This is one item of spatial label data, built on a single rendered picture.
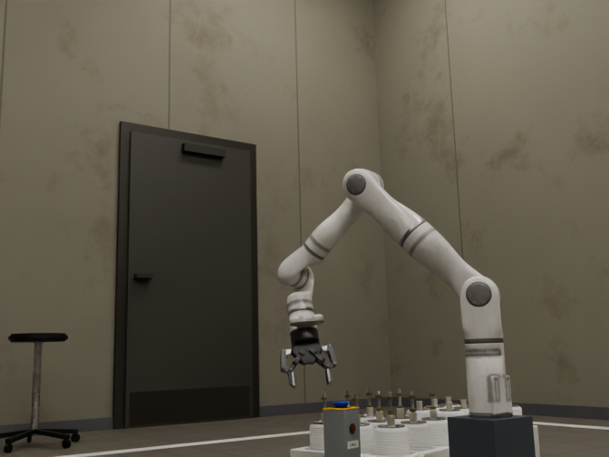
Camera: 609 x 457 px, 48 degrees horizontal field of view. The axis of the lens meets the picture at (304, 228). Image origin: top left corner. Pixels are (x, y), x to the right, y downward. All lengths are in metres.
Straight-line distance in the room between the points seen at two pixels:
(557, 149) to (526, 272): 0.91
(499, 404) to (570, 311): 3.38
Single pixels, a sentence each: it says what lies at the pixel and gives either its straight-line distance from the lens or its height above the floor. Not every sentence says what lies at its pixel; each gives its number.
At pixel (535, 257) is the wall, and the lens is 5.22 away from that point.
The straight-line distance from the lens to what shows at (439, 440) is 2.17.
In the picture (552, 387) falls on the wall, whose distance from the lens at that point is 5.15.
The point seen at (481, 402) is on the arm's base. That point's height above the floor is 0.34.
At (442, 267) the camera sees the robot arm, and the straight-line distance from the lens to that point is 1.76.
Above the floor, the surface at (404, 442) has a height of 0.21.
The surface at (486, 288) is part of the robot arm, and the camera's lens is 1.69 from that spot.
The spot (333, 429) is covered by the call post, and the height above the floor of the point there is 0.26.
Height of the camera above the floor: 0.45
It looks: 11 degrees up
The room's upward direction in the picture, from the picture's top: 2 degrees counter-clockwise
